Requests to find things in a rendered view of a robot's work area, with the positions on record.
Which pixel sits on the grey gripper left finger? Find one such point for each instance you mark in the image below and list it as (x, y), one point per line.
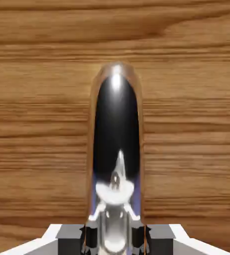
(67, 239)

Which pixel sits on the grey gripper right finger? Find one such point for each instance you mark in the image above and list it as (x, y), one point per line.
(162, 239)

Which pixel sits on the light wood cabinet door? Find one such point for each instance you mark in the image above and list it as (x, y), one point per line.
(37, 119)

